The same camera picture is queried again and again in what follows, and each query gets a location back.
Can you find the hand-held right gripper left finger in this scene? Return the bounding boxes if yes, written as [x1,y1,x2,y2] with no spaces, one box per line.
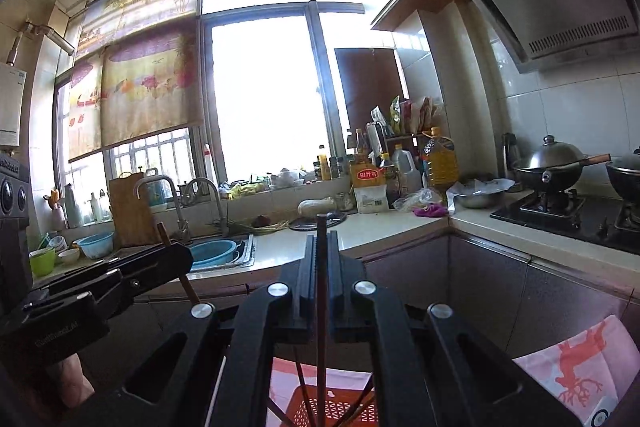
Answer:
[85,234,321,427]

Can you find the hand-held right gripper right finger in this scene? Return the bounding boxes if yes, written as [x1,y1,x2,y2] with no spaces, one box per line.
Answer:
[327,231,583,427]

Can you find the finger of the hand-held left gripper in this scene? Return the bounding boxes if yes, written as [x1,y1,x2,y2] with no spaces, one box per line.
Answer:
[90,243,195,284]
[22,268,153,314]

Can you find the dark wooden chopstick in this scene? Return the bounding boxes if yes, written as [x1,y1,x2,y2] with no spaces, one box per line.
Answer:
[293,359,317,427]
[315,214,329,427]
[336,374,376,427]

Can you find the brown wooden chopstick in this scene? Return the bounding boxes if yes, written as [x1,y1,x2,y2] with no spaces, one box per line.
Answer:
[156,222,202,304]

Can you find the red plastic basket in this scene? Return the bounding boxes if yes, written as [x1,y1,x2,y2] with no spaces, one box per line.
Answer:
[267,384,377,427]

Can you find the person's left hand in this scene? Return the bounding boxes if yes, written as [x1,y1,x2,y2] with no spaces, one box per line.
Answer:
[46,351,96,410]

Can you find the light blue bowl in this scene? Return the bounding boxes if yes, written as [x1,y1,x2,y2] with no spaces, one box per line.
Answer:
[74,232,115,260]

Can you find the blue plastic basin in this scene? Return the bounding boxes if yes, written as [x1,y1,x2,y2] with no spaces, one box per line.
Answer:
[189,239,238,267]

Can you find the wooden cutting board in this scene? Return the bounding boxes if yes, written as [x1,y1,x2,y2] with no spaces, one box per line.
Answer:
[108,172,160,249]

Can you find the steel sink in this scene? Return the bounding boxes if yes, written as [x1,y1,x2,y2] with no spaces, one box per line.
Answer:
[186,233,257,272]

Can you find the green plastic cup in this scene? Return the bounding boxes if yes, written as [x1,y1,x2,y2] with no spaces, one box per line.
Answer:
[29,248,57,278]

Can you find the white radish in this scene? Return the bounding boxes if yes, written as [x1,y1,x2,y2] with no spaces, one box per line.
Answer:
[298,197,337,218]

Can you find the chrome kitchen faucet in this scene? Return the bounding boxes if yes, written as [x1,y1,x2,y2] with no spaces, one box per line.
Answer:
[133,175,227,244]

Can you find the green onions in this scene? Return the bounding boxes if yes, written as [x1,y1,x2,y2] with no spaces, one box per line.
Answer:
[210,218,291,235]

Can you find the white bag with yellow label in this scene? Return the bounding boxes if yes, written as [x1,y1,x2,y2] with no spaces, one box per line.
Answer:
[350,162,390,214]

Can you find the white thermos flask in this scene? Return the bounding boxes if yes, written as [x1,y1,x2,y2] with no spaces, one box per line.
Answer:
[64,183,84,229]

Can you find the clear plastic bag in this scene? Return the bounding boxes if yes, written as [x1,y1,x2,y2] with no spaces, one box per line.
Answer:
[392,188,443,212]

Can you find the white plastic jug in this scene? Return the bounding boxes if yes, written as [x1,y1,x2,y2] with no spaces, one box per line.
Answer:
[391,145,423,200]

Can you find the grey base cabinet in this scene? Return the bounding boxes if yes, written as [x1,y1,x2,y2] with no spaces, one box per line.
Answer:
[135,232,640,360]

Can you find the yellow cooking oil bottle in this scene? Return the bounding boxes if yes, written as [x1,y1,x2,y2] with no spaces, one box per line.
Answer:
[422,127,460,194]

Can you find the steel bowl with plastic wrap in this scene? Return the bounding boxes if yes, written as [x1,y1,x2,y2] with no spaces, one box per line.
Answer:
[446,178,516,214]

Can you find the row of snack packets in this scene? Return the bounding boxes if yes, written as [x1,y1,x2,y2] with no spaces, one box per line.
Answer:
[370,95,443,136]

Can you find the printed window blind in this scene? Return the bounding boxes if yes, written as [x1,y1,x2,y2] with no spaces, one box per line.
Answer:
[66,0,205,164]

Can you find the brown board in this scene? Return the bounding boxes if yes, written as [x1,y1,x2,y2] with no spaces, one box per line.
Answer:
[334,47,407,132]

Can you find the white water heater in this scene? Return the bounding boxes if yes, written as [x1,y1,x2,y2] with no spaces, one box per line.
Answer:
[0,66,28,148]

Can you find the steel kettle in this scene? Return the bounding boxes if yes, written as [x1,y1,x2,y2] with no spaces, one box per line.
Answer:
[501,133,521,180]

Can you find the black wok with steel lid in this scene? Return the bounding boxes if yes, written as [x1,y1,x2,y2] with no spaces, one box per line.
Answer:
[514,135,612,194]

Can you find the black gas stove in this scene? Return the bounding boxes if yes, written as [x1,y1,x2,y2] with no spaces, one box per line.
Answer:
[490,189,640,255]

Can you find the metal exhaust pipe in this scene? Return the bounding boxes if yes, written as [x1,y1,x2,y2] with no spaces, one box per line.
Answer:
[7,21,76,66]

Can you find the pink printed cloth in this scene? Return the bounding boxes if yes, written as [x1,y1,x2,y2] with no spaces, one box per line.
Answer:
[267,314,640,427]

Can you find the black wok with dark lid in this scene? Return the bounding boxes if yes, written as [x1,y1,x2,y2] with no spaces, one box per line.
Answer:
[605,148,640,202]

